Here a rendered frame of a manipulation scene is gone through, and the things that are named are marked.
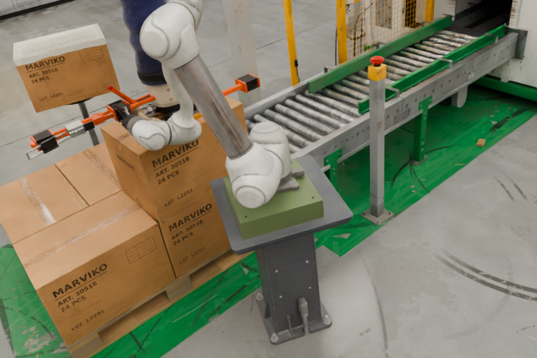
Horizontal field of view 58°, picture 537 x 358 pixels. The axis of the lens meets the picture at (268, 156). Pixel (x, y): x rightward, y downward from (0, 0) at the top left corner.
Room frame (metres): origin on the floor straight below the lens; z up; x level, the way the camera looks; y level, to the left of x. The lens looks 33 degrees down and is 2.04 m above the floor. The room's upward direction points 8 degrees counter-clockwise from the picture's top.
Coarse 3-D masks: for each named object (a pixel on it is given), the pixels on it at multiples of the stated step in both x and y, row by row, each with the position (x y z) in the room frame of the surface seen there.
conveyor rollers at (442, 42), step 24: (408, 48) 3.54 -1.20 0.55; (432, 48) 3.47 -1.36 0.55; (456, 48) 3.40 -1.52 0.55; (360, 72) 3.24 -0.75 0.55; (408, 72) 3.11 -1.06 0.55; (312, 96) 2.99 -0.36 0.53; (336, 96) 2.93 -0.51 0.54; (360, 96) 2.87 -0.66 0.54; (264, 120) 2.73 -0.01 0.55; (288, 120) 2.68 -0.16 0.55; (312, 120) 2.63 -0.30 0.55; (336, 120) 2.59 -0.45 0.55; (288, 144) 2.40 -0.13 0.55
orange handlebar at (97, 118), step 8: (232, 88) 2.09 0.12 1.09; (240, 88) 2.11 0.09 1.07; (144, 96) 2.15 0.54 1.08; (152, 96) 2.14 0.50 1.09; (224, 96) 2.06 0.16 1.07; (136, 104) 2.08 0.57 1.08; (144, 104) 2.10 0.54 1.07; (104, 112) 2.04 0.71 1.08; (88, 120) 1.99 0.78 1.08; (96, 120) 1.97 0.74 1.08; (104, 120) 1.99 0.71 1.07; (64, 128) 1.94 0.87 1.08; (64, 136) 1.89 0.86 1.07; (32, 144) 1.83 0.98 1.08
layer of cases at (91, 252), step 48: (0, 192) 2.34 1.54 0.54; (48, 192) 2.27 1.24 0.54; (96, 192) 2.20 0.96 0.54; (48, 240) 1.85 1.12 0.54; (96, 240) 1.80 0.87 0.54; (144, 240) 1.81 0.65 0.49; (192, 240) 1.94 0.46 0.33; (48, 288) 1.55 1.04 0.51; (96, 288) 1.65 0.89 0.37; (144, 288) 1.77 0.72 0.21
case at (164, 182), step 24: (240, 120) 2.20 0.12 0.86; (120, 144) 2.00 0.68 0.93; (192, 144) 2.02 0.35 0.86; (216, 144) 2.10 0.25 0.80; (120, 168) 2.09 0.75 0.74; (144, 168) 1.86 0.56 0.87; (168, 168) 1.93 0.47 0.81; (192, 168) 2.00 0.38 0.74; (216, 168) 2.08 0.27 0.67; (144, 192) 1.91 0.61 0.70; (168, 192) 1.91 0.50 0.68; (192, 192) 1.98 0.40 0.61; (168, 216) 1.89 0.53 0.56
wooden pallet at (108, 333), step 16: (224, 256) 2.12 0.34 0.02; (240, 256) 2.10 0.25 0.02; (192, 272) 1.91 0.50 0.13; (208, 272) 2.00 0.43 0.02; (176, 288) 1.85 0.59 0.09; (192, 288) 1.90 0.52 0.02; (144, 304) 1.83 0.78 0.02; (160, 304) 1.82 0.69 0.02; (112, 320) 1.65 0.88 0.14; (128, 320) 1.74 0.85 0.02; (144, 320) 1.73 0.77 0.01; (96, 336) 1.60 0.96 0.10; (112, 336) 1.65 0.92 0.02; (80, 352) 1.55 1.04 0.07; (96, 352) 1.58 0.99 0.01
